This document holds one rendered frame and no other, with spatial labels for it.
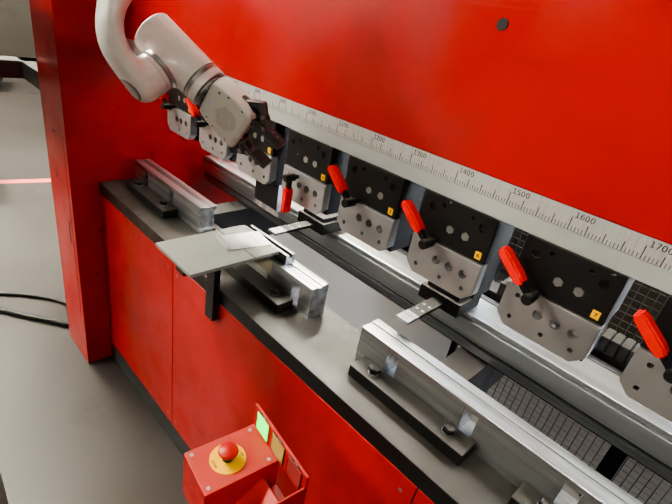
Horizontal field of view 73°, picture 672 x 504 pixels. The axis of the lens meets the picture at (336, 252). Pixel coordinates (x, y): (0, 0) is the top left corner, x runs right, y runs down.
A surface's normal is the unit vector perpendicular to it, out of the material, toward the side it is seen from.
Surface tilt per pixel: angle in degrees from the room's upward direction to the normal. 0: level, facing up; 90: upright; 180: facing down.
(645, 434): 90
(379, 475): 90
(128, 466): 0
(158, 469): 0
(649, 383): 90
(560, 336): 90
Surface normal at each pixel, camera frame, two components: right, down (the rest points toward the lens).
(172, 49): 0.22, -0.05
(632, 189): -0.70, 0.22
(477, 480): 0.17, -0.88
